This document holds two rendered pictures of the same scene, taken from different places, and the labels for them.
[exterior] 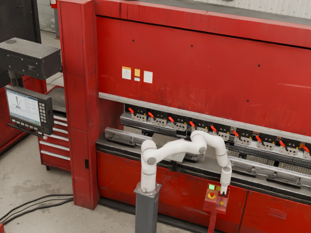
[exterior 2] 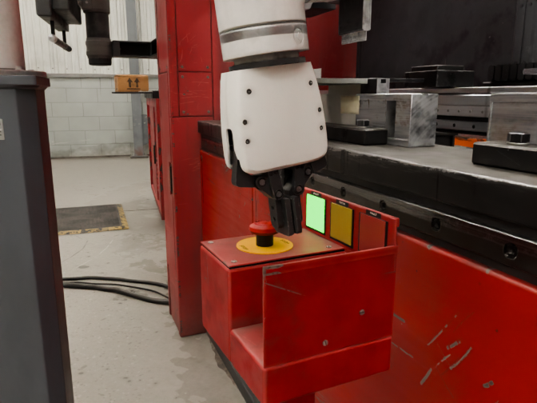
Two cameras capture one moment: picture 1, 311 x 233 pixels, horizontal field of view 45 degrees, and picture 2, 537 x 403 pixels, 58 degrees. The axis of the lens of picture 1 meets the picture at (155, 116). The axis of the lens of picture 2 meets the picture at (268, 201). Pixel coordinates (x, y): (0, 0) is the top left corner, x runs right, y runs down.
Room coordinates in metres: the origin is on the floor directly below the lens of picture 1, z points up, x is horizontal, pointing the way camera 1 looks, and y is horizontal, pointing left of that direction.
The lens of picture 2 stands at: (2.17, -1.01, 0.97)
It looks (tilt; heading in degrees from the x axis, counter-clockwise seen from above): 12 degrees down; 51
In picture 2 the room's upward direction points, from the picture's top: straight up
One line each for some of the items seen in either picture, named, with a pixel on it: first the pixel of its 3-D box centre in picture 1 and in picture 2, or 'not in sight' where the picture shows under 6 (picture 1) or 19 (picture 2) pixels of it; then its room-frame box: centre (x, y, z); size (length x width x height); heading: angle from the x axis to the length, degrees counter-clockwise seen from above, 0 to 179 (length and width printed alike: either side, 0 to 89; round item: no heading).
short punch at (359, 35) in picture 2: (181, 132); (354, 19); (3.01, -0.26, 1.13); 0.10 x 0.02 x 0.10; 73
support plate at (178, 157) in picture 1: (176, 152); (291, 81); (2.87, -0.21, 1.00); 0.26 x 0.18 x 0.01; 163
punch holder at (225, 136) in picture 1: (221, 130); not in sight; (2.90, -0.62, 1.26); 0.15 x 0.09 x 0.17; 73
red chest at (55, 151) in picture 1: (66, 133); not in sight; (3.79, 1.07, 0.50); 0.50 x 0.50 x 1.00; 73
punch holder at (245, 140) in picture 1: (244, 134); not in sight; (2.84, -0.81, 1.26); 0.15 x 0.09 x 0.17; 73
